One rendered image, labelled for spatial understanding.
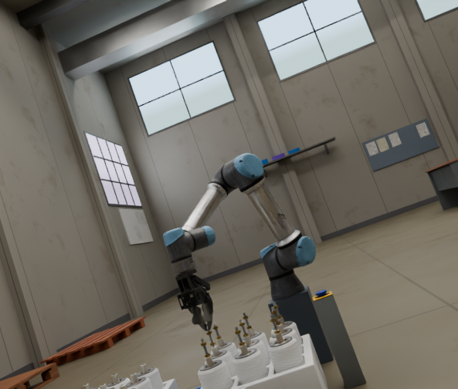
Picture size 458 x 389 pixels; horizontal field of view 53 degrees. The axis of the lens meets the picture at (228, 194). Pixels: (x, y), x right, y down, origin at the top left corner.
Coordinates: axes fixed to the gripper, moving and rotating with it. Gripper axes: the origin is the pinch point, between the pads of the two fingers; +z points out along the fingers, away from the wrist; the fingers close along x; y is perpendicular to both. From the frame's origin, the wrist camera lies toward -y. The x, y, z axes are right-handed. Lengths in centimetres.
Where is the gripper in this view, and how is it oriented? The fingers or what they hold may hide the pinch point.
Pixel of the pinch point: (207, 326)
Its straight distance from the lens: 165.9
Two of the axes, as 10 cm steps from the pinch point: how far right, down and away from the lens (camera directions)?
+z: 3.4, 9.3, -1.1
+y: -3.6, 0.2, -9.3
